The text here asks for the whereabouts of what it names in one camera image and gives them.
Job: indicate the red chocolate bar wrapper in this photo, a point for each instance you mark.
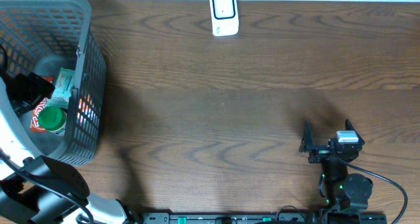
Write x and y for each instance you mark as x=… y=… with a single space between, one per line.
x=34 y=122

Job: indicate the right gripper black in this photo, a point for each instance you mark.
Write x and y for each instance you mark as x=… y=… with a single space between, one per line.
x=320 y=152

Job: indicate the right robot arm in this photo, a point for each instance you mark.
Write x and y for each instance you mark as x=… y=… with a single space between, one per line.
x=343 y=191

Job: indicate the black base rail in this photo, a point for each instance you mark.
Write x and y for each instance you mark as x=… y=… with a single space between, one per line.
x=264 y=218

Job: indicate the white wet wipes pack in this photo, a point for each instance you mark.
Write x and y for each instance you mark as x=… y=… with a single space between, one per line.
x=63 y=89

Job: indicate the green lid white jar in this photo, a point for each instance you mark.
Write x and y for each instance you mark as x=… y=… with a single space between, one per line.
x=53 y=119

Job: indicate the grey plastic mesh basket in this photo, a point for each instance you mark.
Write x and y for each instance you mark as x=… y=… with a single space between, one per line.
x=44 y=37

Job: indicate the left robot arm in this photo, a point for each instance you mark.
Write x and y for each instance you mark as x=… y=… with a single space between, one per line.
x=36 y=188

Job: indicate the white barcode scanner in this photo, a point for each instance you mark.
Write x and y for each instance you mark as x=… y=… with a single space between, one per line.
x=224 y=17

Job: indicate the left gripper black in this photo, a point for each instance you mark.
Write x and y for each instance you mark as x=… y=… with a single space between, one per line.
x=32 y=87

